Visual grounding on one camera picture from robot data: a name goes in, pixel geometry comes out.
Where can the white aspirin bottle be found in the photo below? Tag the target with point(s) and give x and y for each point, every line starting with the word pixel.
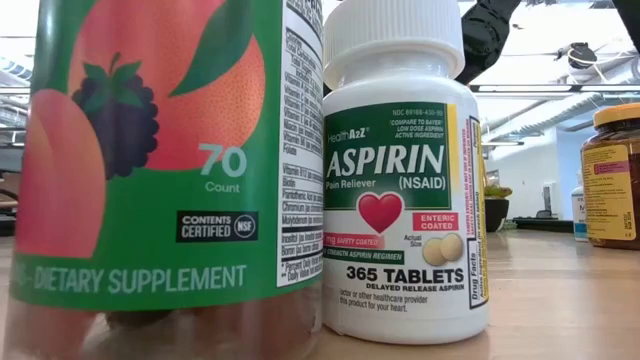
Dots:
pixel 400 165

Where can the black round ceiling device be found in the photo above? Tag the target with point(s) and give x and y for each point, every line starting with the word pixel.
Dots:
pixel 582 56

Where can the succulent plant in dark pot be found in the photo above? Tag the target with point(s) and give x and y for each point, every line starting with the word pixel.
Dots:
pixel 496 215

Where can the short ceiling light fixture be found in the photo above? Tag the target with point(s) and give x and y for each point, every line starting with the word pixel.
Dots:
pixel 502 143

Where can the amber bottle with yellow cap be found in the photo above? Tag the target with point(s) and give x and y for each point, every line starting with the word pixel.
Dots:
pixel 610 200

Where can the long horizontal light bar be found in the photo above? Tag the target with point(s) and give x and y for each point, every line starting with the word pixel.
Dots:
pixel 525 88

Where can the white bottle, blue stripe label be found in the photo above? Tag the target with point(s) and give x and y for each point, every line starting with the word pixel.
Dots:
pixel 578 210

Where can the gummy supplement bottle, green label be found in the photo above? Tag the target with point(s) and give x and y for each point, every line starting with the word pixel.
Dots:
pixel 150 200

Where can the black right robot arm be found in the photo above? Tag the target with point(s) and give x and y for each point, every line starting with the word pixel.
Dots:
pixel 485 35

